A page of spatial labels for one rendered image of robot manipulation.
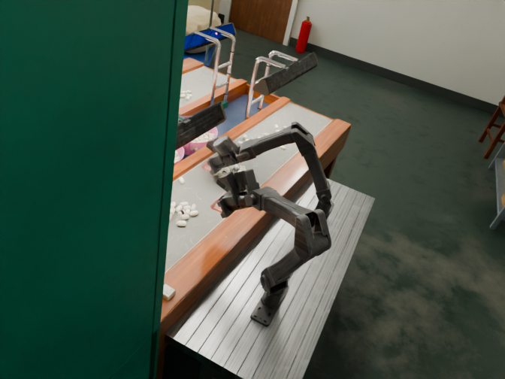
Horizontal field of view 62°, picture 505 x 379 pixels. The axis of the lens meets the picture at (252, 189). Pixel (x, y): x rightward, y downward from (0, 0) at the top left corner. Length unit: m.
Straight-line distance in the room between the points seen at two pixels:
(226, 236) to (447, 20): 4.82
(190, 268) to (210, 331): 0.21
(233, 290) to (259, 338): 0.20
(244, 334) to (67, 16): 1.12
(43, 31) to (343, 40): 5.75
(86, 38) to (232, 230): 1.15
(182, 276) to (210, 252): 0.15
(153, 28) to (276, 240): 1.25
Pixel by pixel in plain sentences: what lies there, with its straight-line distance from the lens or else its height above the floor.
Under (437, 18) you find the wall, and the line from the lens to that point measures 5.95.
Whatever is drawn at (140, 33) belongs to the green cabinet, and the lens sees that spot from 0.64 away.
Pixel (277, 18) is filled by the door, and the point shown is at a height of 0.32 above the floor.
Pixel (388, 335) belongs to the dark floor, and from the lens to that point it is 2.54.
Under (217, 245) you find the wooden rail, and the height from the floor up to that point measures 0.76.
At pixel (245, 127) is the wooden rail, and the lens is 2.28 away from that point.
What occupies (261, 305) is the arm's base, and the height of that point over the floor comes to 0.68.
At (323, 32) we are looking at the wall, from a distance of 6.23.
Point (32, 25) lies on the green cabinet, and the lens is 0.52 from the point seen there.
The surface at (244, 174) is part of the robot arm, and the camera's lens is 1.39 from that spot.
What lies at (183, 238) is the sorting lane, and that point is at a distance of 1.58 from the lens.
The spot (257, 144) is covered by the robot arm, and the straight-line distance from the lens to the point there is 1.73.
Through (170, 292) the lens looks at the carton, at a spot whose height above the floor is 0.78.
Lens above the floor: 1.84
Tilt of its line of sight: 36 degrees down
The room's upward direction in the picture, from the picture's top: 13 degrees clockwise
